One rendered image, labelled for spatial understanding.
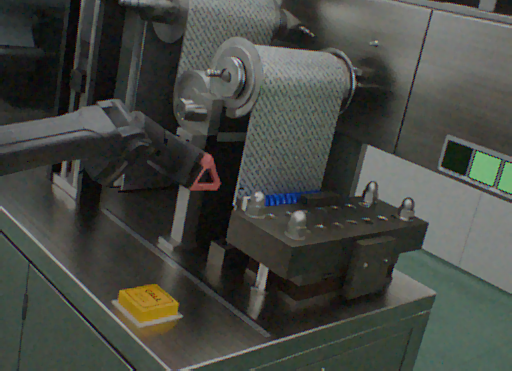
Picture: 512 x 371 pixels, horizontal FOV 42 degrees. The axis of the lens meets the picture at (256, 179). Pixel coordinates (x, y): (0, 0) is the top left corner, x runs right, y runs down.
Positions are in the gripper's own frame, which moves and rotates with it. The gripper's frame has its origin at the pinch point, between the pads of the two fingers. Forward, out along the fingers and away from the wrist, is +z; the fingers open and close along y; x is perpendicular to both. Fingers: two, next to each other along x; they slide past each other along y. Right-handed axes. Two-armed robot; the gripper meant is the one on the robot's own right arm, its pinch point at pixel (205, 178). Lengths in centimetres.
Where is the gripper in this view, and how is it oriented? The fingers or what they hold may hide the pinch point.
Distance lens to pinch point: 118.7
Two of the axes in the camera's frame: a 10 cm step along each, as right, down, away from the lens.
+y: 6.4, 3.5, -6.8
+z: 5.5, 4.1, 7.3
